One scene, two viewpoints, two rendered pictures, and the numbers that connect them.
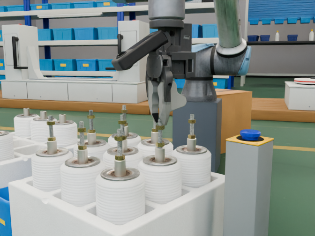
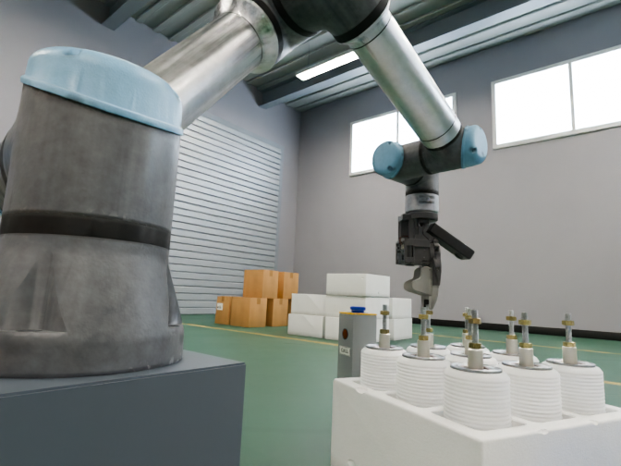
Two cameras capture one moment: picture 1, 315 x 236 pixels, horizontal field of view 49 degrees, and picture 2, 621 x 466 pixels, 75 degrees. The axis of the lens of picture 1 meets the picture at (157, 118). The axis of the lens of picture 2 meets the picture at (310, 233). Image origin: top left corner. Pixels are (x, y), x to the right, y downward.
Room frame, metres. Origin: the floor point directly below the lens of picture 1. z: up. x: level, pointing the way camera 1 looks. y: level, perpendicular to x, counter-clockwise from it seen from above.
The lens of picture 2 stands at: (1.67, 0.11, 0.35)
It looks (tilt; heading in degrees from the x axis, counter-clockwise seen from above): 9 degrees up; 203
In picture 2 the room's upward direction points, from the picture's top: 2 degrees clockwise
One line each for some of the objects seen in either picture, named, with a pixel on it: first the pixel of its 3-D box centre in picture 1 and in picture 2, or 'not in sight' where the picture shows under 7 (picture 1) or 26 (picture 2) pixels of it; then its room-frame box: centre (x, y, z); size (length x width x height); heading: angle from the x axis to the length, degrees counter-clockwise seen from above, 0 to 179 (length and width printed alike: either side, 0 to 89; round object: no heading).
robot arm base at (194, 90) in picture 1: (198, 88); (85, 290); (1.45, -0.17, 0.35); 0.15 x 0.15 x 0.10
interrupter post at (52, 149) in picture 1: (52, 147); (569, 356); (0.79, 0.25, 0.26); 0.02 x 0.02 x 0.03
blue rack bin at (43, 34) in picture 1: (48, 35); not in sight; (6.62, 2.03, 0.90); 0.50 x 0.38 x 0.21; 165
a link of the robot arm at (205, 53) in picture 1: (200, 60); (101, 147); (1.45, -0.18, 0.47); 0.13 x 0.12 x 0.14; 67
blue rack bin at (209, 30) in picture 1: (216, 32); not in sight; (5.69, -0.94, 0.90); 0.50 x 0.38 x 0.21; 163
